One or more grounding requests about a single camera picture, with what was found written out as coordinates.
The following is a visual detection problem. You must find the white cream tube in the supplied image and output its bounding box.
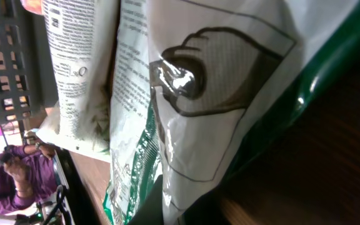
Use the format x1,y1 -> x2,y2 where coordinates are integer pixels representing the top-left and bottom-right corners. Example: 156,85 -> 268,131
36,0 -> 119,162

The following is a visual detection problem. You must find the person in purple shirt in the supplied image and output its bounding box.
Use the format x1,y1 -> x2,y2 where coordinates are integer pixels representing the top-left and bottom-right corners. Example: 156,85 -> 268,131
0,142 -> 59,215

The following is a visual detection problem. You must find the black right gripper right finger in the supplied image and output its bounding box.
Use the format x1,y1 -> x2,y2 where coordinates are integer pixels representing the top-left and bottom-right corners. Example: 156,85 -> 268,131
184,188 -> 229,225

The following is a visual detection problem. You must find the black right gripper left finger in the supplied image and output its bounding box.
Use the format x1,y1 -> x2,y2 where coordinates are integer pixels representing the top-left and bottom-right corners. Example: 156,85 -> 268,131
127,175 -> 164,225

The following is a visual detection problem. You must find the grey plastic mesh basket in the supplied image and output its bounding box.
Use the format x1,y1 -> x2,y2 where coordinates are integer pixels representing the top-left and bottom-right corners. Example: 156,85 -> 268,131
0,0 -> 58,124

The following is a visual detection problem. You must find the green 3M wipes pack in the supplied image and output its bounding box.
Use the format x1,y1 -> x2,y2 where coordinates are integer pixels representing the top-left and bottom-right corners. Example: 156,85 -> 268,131
104,0 -> 360,224

